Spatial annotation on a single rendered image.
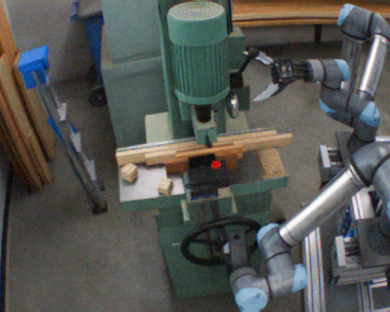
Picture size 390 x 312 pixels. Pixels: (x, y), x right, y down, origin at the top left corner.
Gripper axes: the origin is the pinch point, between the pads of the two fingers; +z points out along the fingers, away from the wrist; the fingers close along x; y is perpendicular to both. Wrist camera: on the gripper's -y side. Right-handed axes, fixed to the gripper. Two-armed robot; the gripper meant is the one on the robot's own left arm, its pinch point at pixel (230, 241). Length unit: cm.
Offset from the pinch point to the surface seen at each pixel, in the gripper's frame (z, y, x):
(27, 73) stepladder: 71, -65, -80
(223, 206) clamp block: 12.3, -7.6, 0.1
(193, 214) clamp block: 13.0, -6.4, -9.6
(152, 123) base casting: 70, -29, -20
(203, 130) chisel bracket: 22.9, -30.9, -2.1
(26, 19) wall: 226, -127, -134
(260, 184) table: 22.2, -9.4, 15.2
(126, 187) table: 26.6, -14.5, -31.2
